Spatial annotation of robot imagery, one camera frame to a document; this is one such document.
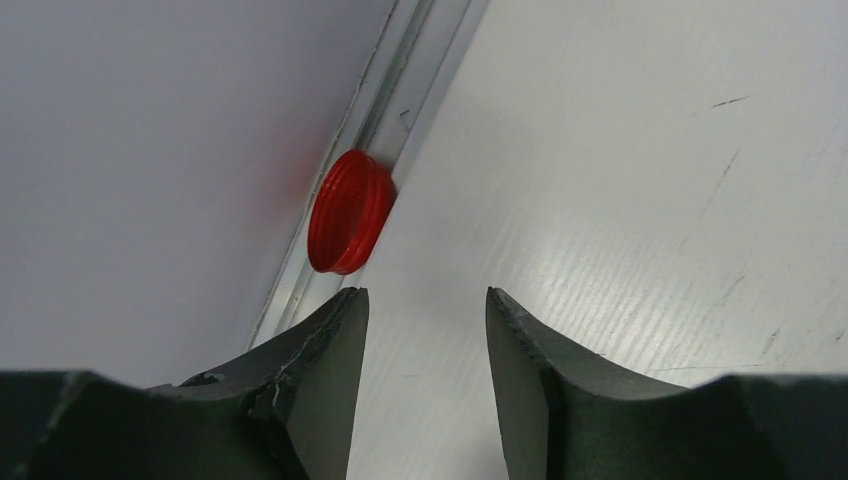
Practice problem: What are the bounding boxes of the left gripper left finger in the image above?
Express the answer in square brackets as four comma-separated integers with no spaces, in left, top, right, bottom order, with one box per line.
[1,288,369,479]

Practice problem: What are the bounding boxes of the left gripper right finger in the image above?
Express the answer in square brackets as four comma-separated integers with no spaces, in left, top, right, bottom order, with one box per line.
[485,288,847,479]

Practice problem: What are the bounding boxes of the red jar lid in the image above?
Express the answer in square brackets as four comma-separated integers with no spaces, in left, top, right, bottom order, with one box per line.
[307,149,397,275]

